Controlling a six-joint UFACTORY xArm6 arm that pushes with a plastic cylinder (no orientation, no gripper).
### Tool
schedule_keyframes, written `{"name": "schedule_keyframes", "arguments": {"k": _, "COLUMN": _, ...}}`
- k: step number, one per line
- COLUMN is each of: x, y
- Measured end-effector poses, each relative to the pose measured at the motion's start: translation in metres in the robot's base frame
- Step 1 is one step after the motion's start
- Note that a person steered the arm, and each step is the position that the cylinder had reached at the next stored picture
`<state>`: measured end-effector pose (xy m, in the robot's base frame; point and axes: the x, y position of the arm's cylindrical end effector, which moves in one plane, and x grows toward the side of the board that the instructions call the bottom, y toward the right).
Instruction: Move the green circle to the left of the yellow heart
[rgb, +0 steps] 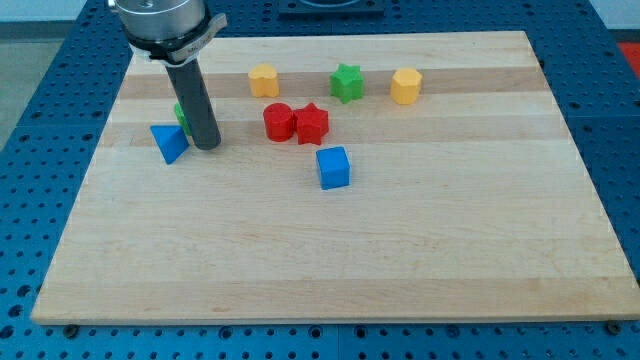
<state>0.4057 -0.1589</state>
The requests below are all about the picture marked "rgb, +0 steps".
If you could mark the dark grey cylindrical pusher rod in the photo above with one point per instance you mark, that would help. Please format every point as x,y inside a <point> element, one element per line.
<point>192,94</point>

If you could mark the blue cube block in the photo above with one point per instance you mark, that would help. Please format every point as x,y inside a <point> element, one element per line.
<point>334,168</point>

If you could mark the yellow heart block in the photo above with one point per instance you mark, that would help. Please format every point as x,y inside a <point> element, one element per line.
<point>264,81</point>

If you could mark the blue triangle block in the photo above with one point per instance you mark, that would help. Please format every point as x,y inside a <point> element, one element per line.
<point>171,141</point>

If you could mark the green circle block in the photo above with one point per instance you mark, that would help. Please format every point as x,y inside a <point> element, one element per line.
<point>181,118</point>

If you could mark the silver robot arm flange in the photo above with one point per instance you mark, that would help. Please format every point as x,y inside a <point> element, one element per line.
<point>172,32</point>

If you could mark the light wooden board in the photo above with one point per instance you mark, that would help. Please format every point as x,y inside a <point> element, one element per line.
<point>472,204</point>

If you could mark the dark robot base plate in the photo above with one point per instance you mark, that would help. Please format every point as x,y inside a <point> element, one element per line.
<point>330,7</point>

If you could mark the red circle block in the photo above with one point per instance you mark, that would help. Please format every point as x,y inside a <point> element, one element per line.
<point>279,122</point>

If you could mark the green star block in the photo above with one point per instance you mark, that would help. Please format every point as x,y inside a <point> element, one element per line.
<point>347,83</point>

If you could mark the yellow hexagon block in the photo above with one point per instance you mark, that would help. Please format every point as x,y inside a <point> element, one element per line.
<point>406,84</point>

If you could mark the red star block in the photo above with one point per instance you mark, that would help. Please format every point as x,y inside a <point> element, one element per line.
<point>311,124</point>

